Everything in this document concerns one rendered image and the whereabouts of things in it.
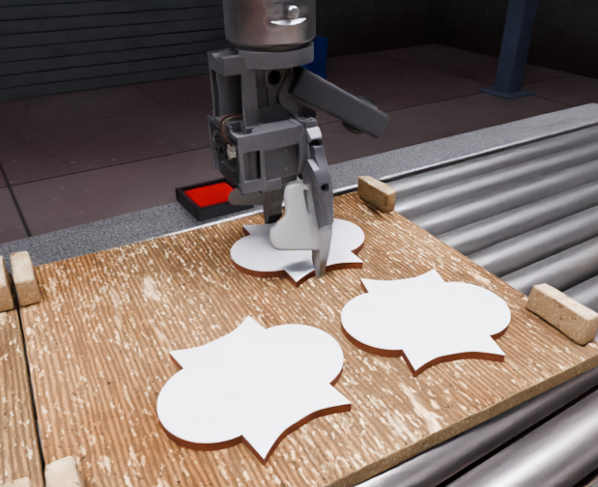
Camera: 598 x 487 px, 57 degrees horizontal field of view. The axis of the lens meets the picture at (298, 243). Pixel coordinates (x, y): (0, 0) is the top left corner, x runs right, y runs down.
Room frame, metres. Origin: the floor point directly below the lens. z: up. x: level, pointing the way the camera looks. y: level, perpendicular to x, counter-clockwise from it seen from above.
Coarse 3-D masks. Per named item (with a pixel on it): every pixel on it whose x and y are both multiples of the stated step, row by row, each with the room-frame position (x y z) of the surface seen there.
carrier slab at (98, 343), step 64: (128, 256) 0.48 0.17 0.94; (192, 256) 0.48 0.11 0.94; (384, 256) 0.48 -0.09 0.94; (448, 256) 0.48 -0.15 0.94; (64, 320) 0.38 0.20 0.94; (128, 320) 0.38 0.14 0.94; (192, 320) 0.38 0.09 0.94; (256, 320) 0.38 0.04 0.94; (320, 320) 0.38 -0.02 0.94; (512, 320) 0.38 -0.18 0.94; (64, 384) 0.30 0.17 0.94; (128, 384) 0.30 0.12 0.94; (384, 384) 0.30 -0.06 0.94; (448, 384) 0.30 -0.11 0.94; (512, 384) 0.30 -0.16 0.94; (64, 448) 0.24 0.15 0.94; (128, 448) 0.24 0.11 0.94; (320, 448) 0.24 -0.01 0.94; (384, 448) 0.24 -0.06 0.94
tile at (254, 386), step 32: (192, 352) 0.33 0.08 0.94; (224, 352) 0.33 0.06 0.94; (256, 352) 0.33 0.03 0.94; (288, 352) 0.33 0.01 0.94; (320, 352) 0.33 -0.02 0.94; (192, 384) 0.29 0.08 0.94; (224, 384) 0.29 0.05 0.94; (256, 384) 0.29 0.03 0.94; (288, 384) 0.29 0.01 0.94; (320, 384) 0.29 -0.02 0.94; (160, 416) 0.26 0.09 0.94; (192, 416) 0.26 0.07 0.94; (224, 416) 0.26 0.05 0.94; (256, 416) 0.26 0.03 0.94; (288, 416) 0.26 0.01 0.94; (320, 416) 0.27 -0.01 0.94; (192, 448) 0.24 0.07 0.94; (224, 448) 0.24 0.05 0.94; (256, 448) 0.24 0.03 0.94
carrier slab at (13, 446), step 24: (0, 312) 0.39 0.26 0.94; (0, 336) 0.36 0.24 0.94; (0, 360) 0.33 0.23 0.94; (24, 360) 0.33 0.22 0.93; (0, 384) 0.30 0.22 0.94; (24, 384) 0.30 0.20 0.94; (0, 408) 0.28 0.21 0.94; (24, 408) 0.28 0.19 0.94; (0, 432) 0.26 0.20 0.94; (24, 432) 0.26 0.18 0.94; (0, 456) 0.24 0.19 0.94; (24, 456) 0.24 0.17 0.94; (0, 480) 0.22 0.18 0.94
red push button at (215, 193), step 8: (216, 184) 0.68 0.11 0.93; (224, 184) 0.68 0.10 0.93; (192, 192) 0.65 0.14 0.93; (200, 192) 0.65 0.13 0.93; (208, 192) 0.65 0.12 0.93; (216, 192) 0.65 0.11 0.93; (224, 192) 0.65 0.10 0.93; (200, 200) 0.63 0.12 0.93; (208, 200) 0.63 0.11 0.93; (216, 200) 0.63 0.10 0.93; (224, 200) 0.63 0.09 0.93
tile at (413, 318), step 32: (384, 288) 0.41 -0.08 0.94; (416, 288) 0.41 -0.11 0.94; (448, 288) 0.41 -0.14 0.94; (480, 288) 0.41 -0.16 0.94; (352, 320) 0.37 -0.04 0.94; (384, 320) 0.37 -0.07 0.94; (416, 320) 0.37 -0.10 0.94; (448, 320) 0.37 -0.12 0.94; (480, 320) 0.37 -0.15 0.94; (384, 352) 0.33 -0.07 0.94; (416, 352) 0.33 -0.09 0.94; (448, 352) 0.33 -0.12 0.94; (480, 352) 0.33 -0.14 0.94
